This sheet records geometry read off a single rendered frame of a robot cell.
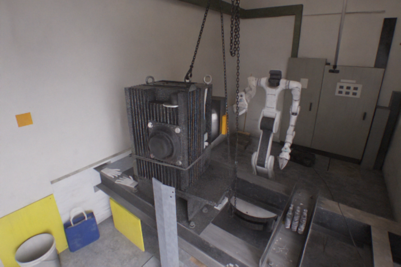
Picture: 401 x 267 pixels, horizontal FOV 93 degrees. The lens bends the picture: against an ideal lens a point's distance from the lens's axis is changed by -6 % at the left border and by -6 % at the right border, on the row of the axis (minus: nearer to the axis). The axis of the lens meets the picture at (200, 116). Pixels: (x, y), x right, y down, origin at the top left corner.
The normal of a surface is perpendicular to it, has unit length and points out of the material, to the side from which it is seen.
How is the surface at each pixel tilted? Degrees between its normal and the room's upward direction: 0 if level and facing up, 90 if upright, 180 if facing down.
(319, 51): 90
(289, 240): 0
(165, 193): 90
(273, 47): 90
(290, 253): 0
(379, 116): 90
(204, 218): 0
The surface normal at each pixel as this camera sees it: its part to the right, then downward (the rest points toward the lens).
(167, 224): -0.40, 0.28
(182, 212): 0.00, -0.95
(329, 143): -0.59, 0.25
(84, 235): 0.75, 0.21
